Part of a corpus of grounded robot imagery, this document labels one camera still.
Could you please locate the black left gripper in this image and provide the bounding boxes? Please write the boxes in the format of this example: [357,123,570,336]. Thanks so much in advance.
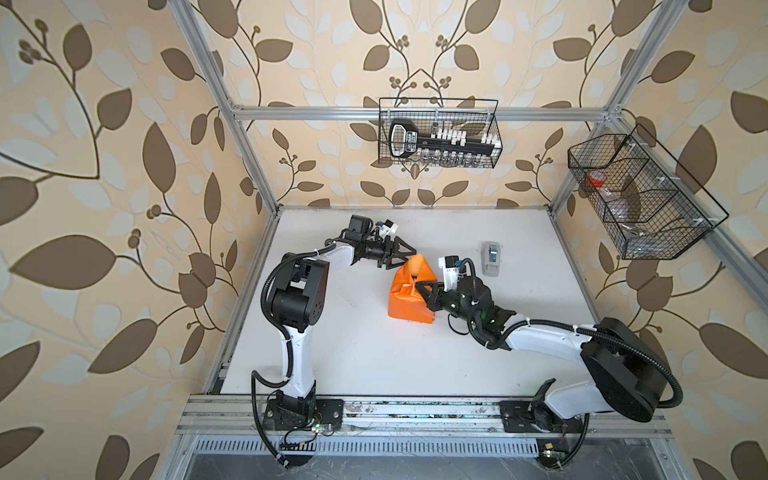
[360,236,417,267]

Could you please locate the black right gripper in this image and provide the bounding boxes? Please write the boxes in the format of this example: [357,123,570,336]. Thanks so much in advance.
[415,280,478,329]

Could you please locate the orange wrapping paper sheet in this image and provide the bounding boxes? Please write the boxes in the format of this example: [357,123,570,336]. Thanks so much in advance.
[388,254,437,324]

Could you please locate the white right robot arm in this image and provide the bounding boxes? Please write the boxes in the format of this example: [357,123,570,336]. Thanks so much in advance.
[415,256,683,432]

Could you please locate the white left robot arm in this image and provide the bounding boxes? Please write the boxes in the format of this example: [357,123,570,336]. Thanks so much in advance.
[251,215,417,424]

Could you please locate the grey tape dispenser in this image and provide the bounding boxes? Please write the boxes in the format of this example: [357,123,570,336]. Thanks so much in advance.
[481,241,501,277]

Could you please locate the black white tool in basket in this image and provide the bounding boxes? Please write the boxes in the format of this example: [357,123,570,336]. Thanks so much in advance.
[385,119,502,162]

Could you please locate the red capped clear bottle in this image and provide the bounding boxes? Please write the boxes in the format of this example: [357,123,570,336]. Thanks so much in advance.
[586,170,638,236]

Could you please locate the black wire basket back wall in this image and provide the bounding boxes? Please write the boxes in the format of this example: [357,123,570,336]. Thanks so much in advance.
[378,96,503,169]

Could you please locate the black wire basket wall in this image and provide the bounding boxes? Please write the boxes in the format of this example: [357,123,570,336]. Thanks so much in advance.
[568,124,729,260]
[378,96,503,169]

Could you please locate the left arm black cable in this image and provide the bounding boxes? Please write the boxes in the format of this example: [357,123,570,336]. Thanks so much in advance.
[250,242,337,469]

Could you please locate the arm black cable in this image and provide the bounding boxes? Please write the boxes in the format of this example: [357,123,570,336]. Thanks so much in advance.
[467,317,685,469]
[250,242,337,469]

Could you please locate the black wire basket right wall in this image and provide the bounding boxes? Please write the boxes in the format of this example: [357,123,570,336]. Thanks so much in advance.
[568,124,729,260]

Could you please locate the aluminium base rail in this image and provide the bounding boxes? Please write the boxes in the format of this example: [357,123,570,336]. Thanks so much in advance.
[175,394,673,439]

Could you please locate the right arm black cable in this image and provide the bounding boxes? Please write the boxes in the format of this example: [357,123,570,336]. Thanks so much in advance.
[467,317,685,469]

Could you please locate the aluminium frame post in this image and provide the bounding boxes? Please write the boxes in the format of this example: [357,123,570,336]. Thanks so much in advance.
[169,0,280,217]

